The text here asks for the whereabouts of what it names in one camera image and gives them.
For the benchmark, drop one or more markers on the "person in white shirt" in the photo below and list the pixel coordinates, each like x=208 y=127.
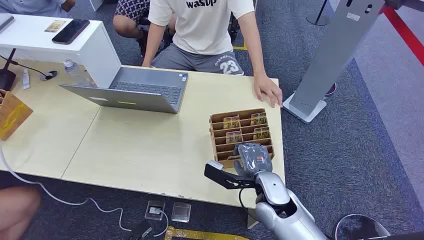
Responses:
x=202 y=30

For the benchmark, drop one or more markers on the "cardboard card holder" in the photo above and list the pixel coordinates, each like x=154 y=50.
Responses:
x=243 y=127

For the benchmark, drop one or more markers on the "black monitor stand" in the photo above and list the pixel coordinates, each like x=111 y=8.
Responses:
x=6 y=78

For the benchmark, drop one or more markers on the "floor socket box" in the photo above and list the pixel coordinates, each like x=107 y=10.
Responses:
x=154 y=210

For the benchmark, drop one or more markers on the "small white tube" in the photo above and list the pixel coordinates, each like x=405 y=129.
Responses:
x=26 y=79

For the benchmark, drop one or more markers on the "stanchion post with base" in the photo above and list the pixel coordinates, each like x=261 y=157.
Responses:
x=318 y=18

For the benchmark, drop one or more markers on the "person's left hand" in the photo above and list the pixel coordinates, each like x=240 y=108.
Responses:
x=267 y=91

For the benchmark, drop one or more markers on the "person in patterned shorts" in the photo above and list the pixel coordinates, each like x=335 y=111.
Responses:
x=130 y=16

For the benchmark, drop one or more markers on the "yellow floor tape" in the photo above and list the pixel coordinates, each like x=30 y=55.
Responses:
x=198 y=234

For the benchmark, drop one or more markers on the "grey laptop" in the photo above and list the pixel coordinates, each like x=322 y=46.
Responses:
x=145 y=91

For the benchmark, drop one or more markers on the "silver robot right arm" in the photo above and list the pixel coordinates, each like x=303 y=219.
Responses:
x=285 y=212

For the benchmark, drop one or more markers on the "yellow cardboard box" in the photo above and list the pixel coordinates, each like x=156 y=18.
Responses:
x=12 y=116

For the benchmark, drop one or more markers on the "blurred fingertip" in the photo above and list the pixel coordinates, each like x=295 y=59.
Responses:
x=16 y=212

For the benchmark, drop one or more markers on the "gold patterned card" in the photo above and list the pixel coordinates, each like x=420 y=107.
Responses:
x=55 y=26
x=234 y=136
x=231 y=122
x=258 y=119
x=261 y=133

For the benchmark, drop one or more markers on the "grey flat device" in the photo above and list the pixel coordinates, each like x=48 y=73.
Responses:
x=4 y=20

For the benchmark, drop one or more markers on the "black smartphone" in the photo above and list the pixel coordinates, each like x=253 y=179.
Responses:
x=71 y=31

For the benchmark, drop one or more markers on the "metal floor plate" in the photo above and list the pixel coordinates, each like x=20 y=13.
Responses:
x=181 y=212

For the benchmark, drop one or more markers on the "red barrier belt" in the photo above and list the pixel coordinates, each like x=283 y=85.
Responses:
x=405 y=33

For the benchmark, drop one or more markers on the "pale wrist camera on black bracket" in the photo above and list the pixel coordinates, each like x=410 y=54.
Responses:
x=225 y=177

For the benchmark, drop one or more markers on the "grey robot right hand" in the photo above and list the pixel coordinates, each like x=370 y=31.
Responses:
x=254 y=159

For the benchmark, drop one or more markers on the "grey kiosk stand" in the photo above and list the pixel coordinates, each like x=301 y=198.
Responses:
x=334 y=56

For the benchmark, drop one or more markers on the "white desk riser shelf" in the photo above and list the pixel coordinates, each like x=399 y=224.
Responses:
x=89 y=49

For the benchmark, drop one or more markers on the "black power adapter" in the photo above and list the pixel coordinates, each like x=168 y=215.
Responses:
x=139 y=230

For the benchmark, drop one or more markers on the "person in grey shirt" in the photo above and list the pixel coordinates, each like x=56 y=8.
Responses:
x=36 y=6

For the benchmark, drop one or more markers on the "clear water bottle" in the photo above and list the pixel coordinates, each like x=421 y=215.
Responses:
x=78 y=74

